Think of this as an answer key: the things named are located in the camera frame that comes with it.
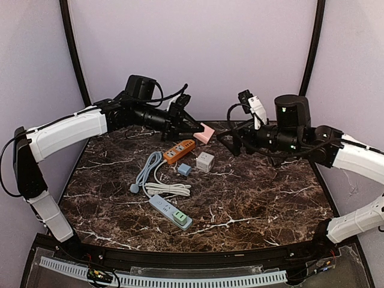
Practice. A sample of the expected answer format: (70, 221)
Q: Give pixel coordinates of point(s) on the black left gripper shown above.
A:
(171, 126)

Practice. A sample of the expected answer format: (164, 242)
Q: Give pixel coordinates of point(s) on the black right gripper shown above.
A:
(237, 141)

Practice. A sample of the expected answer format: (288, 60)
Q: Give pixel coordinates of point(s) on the pink charger plug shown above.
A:
(205, 135)

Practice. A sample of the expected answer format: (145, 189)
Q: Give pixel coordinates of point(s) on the light blue power strip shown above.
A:
(167, 209)

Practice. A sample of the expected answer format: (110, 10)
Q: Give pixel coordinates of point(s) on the green charger plug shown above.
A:
(181, 218)

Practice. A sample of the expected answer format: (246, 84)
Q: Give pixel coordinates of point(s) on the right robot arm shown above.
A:
(292, 136)

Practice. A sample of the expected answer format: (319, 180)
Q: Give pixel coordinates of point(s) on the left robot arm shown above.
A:
(132, 106)

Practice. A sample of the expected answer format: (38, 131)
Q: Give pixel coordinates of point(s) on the light blue charger plug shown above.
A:
(184, 169)

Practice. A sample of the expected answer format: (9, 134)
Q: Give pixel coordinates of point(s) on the orange power strip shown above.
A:
(178, 151)

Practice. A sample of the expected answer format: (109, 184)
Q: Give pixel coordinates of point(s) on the white cube socket adapter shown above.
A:
(205, 162)

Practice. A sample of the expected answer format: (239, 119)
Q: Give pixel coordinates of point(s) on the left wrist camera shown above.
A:
(182, 100)

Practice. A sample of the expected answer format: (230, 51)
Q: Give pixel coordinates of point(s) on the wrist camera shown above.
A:
(252, 105)
(182, 100)

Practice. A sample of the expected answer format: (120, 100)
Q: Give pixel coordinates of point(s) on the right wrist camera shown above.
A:
(252, 105)

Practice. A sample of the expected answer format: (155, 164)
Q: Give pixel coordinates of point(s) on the black right corner post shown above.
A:
(314, 43)

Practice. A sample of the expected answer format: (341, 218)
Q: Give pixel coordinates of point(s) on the black corner post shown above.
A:
(72, 48)
(314, 43)

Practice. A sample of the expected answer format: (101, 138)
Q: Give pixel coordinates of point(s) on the black front frame rail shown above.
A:
(121, 259)

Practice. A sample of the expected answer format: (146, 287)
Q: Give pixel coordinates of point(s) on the black left corner post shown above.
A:
(72, 48)

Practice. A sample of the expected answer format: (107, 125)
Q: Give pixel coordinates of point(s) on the white slotted cable duct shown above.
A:
(148, 277)

